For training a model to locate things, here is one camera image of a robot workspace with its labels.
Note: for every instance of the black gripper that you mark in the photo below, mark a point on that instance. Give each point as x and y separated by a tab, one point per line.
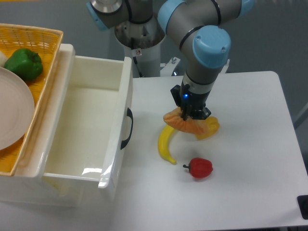
192	104

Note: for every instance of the orange triangle bread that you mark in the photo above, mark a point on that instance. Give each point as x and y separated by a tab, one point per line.
174	119

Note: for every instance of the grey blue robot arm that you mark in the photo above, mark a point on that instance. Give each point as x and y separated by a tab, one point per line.
193	26

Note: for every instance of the open upper white drawer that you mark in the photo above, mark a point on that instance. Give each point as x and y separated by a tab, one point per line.
92	123

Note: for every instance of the white drawer cabinet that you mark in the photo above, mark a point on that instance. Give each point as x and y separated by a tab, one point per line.
28	184

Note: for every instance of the yellow toy bell pepper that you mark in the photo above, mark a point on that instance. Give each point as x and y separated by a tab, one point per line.
212	126

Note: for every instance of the yellow toy banana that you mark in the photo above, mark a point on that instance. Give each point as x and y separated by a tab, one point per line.
163	143

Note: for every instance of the red toy bell pepper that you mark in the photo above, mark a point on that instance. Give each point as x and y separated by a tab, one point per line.
199	168

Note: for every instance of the black object at table edge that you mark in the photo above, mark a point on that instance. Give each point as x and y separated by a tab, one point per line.
303	205

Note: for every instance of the yellow woven basket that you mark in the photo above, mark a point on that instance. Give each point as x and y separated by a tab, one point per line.
46	42

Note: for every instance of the green toy bell pepper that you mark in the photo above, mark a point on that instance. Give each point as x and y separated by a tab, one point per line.
25	63

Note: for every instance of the beige round plate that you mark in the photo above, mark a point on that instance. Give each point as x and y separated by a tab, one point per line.
16	108

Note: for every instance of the white round item in basket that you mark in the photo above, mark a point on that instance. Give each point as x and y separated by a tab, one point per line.
3	59

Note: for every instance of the black drawer handle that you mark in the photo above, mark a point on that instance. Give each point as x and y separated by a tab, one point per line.
129	129

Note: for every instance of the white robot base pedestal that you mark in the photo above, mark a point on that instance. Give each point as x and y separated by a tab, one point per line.
142	43

